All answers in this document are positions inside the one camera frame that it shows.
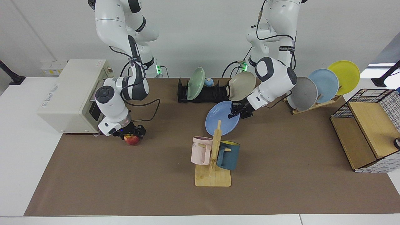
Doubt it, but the red yellow apple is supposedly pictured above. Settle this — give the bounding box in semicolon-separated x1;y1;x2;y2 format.
124;134;140;146

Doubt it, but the beige plate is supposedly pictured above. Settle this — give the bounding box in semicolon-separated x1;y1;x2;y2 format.
228;72;257;101

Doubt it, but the black dish rack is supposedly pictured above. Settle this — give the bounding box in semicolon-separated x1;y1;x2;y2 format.
177;78;238;103

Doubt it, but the pale green plate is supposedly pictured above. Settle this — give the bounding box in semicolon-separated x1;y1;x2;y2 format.
187;67;206;101

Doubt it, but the grey plate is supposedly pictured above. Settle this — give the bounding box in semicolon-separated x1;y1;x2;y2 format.
287;77;318;111

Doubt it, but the wooden plate rack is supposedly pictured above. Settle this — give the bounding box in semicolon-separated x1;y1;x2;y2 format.
283;94;343;115

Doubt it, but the light blue plate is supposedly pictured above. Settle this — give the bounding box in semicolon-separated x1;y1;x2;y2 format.
308;68;339;103

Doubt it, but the yellow plate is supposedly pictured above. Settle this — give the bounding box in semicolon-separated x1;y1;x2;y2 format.
327;60;361;95

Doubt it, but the dark teal mug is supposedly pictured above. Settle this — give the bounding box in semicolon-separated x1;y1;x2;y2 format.
216;141;240;170

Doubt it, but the brown table cloth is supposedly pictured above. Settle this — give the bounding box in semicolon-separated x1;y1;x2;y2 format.
24;77;400;216

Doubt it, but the pink mug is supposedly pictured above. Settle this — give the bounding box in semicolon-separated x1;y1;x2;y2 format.
191;136;213;165

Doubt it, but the pale toaster oven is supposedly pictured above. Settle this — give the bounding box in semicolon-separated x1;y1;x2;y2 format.
37;59;118;136

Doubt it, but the wooden cup stand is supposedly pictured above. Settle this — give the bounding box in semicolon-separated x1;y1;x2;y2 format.
195;120;232;187

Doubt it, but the black base cable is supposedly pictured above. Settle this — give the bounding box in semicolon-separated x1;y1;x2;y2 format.
222;59;250;78

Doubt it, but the white wall socket box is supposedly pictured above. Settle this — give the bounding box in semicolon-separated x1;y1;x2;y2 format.
41;61;68;75

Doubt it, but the wire basket with wooden floor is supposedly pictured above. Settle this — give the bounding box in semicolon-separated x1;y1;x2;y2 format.
330;89;400;173

